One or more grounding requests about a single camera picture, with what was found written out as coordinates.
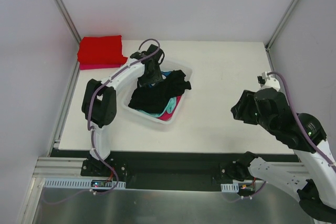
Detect white plastic laundry basket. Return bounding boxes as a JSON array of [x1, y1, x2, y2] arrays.
[[120, 58, 193, 125]]

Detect red t shirt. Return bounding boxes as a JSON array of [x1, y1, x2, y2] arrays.
[[77, 35, 128, 65]]

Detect magenta t shirt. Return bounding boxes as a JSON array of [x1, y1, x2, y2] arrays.
[[79, 63, 121, 70]]

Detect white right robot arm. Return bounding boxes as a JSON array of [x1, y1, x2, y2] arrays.
[[225, 88, 335, 223]]

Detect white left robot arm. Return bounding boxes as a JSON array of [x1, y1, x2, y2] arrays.
[[81, 39, 165, 180]]

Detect black t shirt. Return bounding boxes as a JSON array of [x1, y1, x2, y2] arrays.
[[128, 69, 192, 113]]

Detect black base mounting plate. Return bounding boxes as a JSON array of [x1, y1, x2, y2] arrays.
[[51, 149, 300, 190]]

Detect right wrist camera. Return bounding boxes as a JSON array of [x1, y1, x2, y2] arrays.
[[257, 72, 280, 91]]

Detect right aluminium frame post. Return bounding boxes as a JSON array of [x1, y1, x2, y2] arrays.
[[265, 0, 301, 52]]

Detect aluminium frame post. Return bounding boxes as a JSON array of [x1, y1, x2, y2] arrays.
[[39, 0, 85, 49], [265, 0, 301, 52]]

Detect right white cable duct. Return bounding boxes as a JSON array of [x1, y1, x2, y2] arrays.
[[220, 183, 239, 193]]

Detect white cable duct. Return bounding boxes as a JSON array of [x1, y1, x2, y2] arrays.
[[44, 178, 126, 190], [220, 183, 239, 193]]

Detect left aluminium frame post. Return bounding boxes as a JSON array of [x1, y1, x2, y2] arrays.
[[39, 0, 85, 49]]

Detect left white cable duct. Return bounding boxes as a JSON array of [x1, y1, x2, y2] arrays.
[[44, 178, 126, 190]]

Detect aluminium rail left side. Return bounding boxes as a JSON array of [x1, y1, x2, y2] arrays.
[[34, 155, 87, 176]]

